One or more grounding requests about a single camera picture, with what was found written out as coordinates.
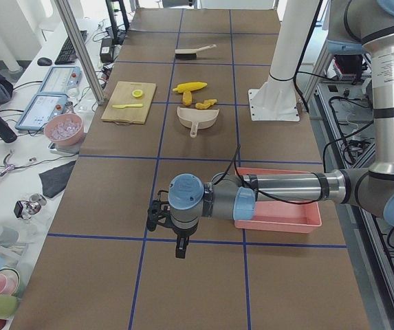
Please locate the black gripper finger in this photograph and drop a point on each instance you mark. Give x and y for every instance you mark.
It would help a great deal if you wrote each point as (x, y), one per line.
(180, 250)

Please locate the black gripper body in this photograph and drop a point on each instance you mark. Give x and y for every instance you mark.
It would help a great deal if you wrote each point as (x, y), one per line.
(182, 234)

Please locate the beige plastic dustpan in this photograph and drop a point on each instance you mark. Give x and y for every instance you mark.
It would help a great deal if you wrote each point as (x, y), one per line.
(196, 119)

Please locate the orange toy croissant piece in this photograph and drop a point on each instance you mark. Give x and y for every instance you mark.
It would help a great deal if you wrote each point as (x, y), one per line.
(206, 104)

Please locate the orange toy bread piece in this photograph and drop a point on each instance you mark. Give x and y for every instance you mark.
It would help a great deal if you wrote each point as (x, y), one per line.
(187, 98)

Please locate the yellow toy corn cob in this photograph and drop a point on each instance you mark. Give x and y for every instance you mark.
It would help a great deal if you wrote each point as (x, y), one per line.
(189, 86)

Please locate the beige hand brush black bristles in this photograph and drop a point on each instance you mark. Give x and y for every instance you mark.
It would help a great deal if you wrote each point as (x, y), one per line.
(189, 54)

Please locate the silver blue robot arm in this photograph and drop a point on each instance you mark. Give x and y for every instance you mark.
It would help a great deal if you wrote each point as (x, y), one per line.
(362, 124)

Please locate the pink plastic bin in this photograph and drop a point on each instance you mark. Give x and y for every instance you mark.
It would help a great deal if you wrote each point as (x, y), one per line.
(283, 217)

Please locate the dark grey cloth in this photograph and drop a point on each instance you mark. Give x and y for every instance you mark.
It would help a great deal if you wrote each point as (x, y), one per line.
(55, 180)

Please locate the yellow plastic toy knife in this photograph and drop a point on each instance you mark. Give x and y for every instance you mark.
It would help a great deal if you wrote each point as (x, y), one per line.
(125, 106)

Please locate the bamboo cutting board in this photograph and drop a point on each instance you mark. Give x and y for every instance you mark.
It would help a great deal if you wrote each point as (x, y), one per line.
(122, 95)

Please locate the pink bowl with ice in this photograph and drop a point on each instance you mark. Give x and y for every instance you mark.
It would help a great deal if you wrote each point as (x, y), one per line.
(65, 129)

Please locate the white central pillar base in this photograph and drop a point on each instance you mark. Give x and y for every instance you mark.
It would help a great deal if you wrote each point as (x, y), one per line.
(276, 98)

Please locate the metal lab stand rod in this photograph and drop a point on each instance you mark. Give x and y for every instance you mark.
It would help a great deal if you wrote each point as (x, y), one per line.
(9, 167)

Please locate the near blue teach pendant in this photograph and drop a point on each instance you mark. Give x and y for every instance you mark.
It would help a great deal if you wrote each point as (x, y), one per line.
(41, 109)

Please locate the blue teach pendant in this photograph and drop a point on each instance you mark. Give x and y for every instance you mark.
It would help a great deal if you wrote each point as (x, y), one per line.
(60, 78)
(41, 109)

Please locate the far blue teach pendant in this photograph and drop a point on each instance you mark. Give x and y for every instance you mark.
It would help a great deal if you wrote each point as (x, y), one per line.
(60, 78)

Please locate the black power adapter box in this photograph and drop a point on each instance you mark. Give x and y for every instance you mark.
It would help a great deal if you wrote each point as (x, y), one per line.
(107, 50)

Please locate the black computer keyboard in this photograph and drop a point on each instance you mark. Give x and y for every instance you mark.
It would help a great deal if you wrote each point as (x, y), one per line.
(67, 54)

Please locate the black computer mouse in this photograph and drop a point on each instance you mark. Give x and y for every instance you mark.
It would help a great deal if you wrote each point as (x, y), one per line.
(43, 61)

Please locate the black camera mount wrist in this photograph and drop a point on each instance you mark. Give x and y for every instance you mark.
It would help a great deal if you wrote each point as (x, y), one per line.
(156, 213)

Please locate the aluminium frame post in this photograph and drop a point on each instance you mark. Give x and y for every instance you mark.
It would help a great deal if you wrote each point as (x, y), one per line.
(73, 32)

